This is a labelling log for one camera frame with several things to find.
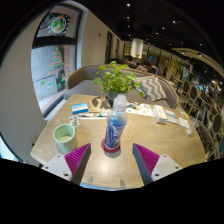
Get grey chevron cushion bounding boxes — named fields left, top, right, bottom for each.
left=134, top=76, right=168, bottom=102

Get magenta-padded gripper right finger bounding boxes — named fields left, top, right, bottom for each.
left=132, top=143, right=184, bottom=185

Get group of round-backed chairs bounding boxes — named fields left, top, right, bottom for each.
left=173, top=78, right=224, bottom=161

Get person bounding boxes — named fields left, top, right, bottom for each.
left=146, top=59, right=160, bottom=76
left=123, top=54, right=135, bottom=68

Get large decorated window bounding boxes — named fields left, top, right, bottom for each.
left=30, top=3, right=84, bottom=116

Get small blue and white box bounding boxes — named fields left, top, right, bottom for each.
left=71, top=102, right=89, bottom=115

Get pale green mug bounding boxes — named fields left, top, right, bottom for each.
left=52, top=123, right=79, bottom=153

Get green potted plant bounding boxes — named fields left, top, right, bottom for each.
left=93, top=60, right=146, bottom=108

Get clear blue-labelled water bottle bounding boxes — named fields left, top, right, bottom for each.
left=103, top=93, right=129, bottom=151

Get clear drinking glass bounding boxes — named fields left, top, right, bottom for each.
left=184, top=114, right=198, bottom=138

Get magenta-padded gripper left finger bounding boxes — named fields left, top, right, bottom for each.
left=41, top=143, right=92, bottom=185

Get printed paper leaflets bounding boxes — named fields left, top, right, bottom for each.
left=126, top=101, right=155, bottom=118

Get beige curved sofa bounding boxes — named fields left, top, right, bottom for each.
left=63, top=64, right=180, bottom=109

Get group of ceiling spotlights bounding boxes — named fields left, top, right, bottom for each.
left=123, top=1, right=221, bottom=58

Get pill blister pack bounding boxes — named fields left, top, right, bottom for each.
left=68, top=115, right=81, bottom=129

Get flat round red coaster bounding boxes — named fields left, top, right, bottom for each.
left=100, top=138, right=122, bottom=154

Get white cylindrical column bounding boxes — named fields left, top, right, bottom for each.
left=130, top=38, right=144, bottom=59

